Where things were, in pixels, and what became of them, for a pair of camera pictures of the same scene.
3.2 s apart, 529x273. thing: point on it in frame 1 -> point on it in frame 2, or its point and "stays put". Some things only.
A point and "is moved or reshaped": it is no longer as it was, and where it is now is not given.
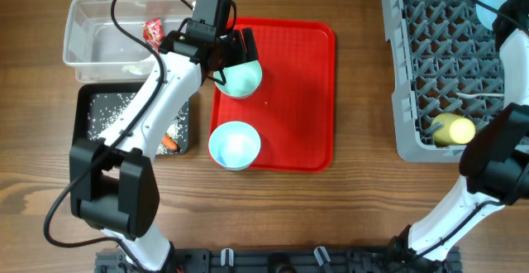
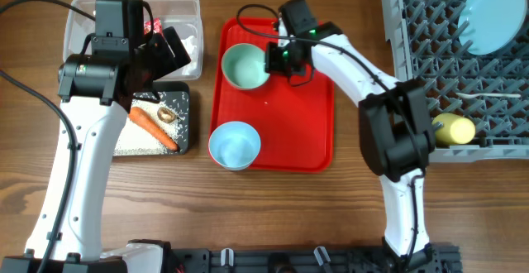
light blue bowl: x=235 y=145 stays put
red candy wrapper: x=153 y=32 stays put
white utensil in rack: x=464 y=95 stays put
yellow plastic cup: x=455 y=130 stays put
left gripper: x=240 y=54 -> x=160 y=45
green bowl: x=242 y=79 is moved or reshaped
